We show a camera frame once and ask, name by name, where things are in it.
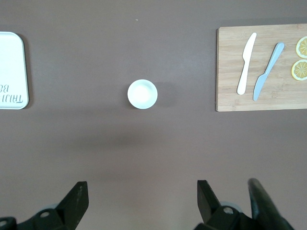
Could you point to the bamboo cutting board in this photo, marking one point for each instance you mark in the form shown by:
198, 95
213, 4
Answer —
230, 72

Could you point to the lemon slice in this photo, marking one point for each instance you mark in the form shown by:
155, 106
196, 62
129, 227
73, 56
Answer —
302, 47
300, 70

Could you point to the cream plastic knife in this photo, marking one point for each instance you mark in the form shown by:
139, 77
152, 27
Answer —
245, 64

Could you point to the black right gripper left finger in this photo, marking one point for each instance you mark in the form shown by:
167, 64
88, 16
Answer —
69, 208

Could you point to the grey-blue plastic knife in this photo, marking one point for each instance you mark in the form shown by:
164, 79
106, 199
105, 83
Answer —
260, 85

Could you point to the white tray with bear print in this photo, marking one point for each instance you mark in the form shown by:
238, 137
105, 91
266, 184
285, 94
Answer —
12, 67

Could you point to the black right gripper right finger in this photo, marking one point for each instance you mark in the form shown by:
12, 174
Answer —
208, 206

